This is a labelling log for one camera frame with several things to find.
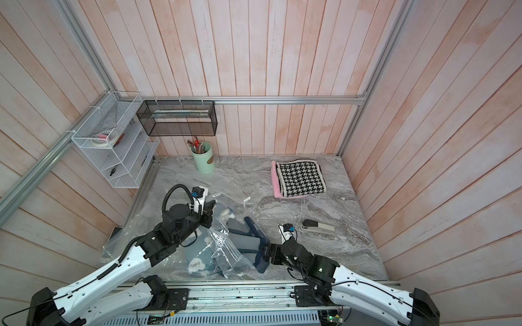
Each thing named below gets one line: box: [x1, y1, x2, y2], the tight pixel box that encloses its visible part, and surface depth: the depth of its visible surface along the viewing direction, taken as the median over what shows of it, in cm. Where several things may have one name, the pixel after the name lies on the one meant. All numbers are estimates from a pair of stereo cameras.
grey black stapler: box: [301, 219, 336, 235], surface depth 91 cm
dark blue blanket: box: [225, 216, 271, 274], surface depth 80 cm
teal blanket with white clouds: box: [182, 207, 238, 278], surface depth 73 cm
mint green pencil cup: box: [190, 141, 216, 174], surface depth 108 cm
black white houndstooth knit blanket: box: [275, 158, 327, 198], surface depth 103 cm
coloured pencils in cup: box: [186, 135, 204, 155], surface depth 100 cm
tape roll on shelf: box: [91, 131, 113, 147], surface depth 75 cm
